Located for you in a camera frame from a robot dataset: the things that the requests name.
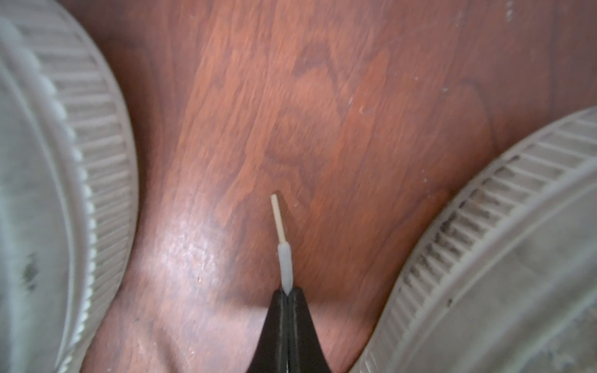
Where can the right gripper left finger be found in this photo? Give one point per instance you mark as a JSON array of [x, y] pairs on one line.
[[272, 351]]

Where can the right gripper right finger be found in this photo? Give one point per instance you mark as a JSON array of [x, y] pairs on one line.
[[305, 351]]

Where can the beige sneaker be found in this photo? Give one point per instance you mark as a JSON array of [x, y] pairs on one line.
[[504, 280], [69, 188]]

